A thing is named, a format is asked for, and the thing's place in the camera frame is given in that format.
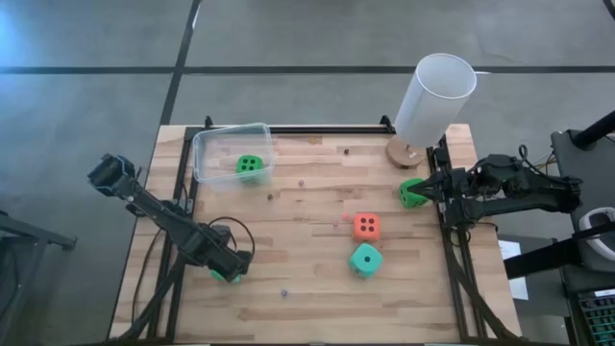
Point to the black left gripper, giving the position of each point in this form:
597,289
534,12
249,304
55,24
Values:
235,265

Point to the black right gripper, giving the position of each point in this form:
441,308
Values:
454,192

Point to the teal foam die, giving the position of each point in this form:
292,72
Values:
217,276
366,260

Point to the green foam die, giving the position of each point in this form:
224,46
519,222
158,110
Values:
250,165
408,199

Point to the orange foam die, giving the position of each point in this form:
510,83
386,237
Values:
366,227

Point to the clear plastic container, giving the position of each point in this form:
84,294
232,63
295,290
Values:
216,158

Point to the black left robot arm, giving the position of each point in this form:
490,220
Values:
158,214

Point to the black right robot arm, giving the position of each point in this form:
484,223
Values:
528,190

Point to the white cylinder lamp, wooden base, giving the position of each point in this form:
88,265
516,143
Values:
432,106

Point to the white paper sheet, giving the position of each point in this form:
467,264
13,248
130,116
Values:
509,250

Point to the black diagonal beam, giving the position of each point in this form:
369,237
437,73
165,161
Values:
543,257

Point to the black side table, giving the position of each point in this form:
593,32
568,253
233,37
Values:
586,163

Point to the white curved plastic object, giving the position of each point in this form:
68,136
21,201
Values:
588,221

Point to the black pole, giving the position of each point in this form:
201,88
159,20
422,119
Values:
596,129

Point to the grey metal stand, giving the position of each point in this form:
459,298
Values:
43,236

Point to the backlit keyboard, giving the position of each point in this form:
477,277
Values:
600,317

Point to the black aluminium table frame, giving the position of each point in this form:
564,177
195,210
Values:
331,130

